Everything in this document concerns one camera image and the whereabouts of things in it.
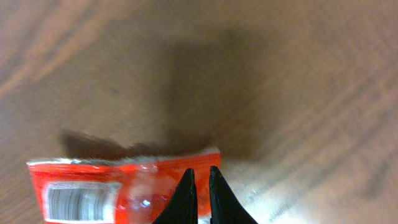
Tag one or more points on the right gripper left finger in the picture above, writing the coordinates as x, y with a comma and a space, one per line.
182, 207

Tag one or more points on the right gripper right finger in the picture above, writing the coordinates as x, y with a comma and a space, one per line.
225, 207

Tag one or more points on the red snack bag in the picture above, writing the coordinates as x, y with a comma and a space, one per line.
129, 190

